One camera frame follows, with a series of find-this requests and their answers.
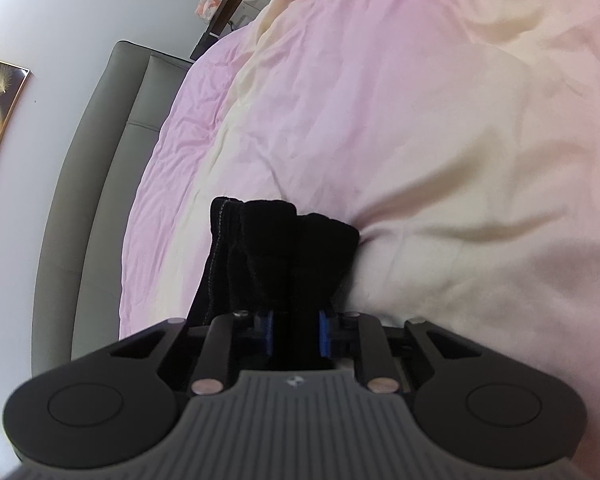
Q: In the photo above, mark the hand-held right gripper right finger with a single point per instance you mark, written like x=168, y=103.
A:
x=325, y=335

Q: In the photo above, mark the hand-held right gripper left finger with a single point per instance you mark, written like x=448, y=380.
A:
x=265, y=332

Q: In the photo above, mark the black pants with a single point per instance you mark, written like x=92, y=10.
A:
x=275, y=255

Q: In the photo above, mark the pink floral blanket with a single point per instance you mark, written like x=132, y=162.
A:
x=380, y=135

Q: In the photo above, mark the grey padded headboard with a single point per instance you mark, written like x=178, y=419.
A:
x=105, y=200

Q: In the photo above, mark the orange and white packet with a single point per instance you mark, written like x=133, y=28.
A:
x=210, y=8

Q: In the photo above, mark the wooden nightstand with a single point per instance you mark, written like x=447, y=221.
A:
x=240, y=0

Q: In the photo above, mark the framed feather picture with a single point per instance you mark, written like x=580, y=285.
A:
x=0, y=110

